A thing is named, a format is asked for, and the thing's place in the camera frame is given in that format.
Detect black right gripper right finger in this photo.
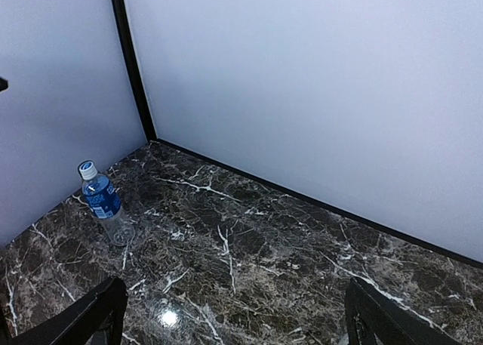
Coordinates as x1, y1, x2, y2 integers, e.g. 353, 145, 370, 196
344, 277, 458, 345

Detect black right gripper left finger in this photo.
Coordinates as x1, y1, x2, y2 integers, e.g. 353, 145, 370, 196
1, 277, 128, 345

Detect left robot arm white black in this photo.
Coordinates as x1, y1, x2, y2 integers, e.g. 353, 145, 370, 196
0, 77, 8, 92

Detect Pocari Sweat bottle white cap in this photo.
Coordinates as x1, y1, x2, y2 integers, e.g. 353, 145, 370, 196
77, 159, 137, 247

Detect black left corner frame post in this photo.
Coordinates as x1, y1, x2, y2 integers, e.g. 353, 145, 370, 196
111, 0, 158, 141

